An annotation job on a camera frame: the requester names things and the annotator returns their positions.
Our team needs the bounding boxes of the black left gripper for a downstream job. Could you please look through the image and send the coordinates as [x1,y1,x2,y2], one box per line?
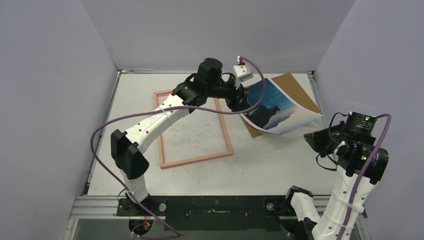
[206,75,254,113]

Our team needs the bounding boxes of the landscape photo print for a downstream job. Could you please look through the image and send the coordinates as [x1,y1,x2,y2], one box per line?
[240,78,322,136]

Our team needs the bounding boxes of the pink wooden picture frame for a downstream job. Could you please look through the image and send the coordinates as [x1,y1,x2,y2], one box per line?
[157,110,234,170]

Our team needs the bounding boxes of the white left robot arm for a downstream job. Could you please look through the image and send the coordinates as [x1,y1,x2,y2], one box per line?
[110,56,253,216]

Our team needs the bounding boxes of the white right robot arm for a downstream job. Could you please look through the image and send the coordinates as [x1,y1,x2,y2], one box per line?
[282,111,392,240]

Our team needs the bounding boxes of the brown cardboard backing board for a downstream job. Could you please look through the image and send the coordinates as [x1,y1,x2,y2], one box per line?
[241,73,323,138]

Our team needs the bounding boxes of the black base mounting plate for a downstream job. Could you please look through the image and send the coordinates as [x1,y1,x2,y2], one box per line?
[116,195,298,233]

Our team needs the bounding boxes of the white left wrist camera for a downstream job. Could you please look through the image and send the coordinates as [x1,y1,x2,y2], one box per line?
[231,56,253,83]

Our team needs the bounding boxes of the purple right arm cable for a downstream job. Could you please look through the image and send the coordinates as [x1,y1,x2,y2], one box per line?
[336,113,392,240]

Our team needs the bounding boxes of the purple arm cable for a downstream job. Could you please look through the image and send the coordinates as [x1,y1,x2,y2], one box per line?
[90,112,266,239]
[336,113,392,240]

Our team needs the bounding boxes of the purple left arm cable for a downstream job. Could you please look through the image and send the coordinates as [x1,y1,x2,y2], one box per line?
[90,112,266,239]

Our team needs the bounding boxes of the aluminium front rail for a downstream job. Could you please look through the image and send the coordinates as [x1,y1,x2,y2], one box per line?
[68,195,368,220]

